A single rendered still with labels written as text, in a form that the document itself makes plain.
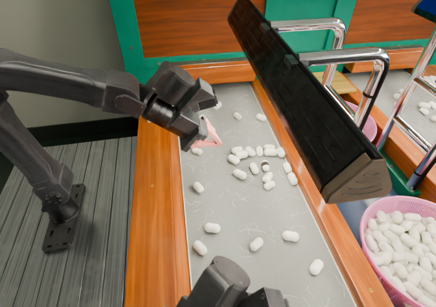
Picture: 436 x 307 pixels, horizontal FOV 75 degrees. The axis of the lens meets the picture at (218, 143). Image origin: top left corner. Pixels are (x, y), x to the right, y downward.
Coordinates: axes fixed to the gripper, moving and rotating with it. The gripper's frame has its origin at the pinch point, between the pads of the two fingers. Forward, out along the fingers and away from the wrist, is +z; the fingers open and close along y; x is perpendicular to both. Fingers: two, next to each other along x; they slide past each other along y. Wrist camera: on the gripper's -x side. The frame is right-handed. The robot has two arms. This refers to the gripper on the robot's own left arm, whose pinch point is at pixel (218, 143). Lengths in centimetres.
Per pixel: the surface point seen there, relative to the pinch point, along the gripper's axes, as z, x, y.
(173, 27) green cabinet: -13.7, -4.3, 45.9
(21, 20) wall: -62, 60, 118
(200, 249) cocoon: 0.7, 11.8, -21.6
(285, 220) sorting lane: 17.3, -0.2, -16.7
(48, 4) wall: -54, 44, 118
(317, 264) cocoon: 17.7, -3.1, -28.5
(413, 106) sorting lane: 63, -40, 21
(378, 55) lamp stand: 1.6, -35.8, -11.6
